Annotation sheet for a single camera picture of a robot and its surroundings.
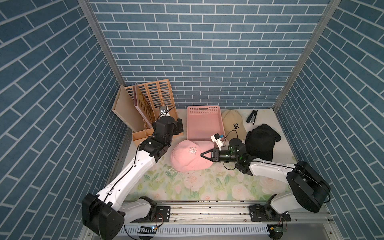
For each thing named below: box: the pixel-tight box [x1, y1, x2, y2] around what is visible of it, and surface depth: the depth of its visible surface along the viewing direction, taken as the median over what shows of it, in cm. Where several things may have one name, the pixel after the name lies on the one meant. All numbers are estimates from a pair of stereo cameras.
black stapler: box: [246, 109, 258, 126], surface depth 117 cm
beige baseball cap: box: [222, 109, 247, 141], surface depth 106 cm
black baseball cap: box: [245, 123, 282, 162], surface depth 98 cm
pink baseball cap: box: [170, 139, 215, 172], surface depth 78 cm
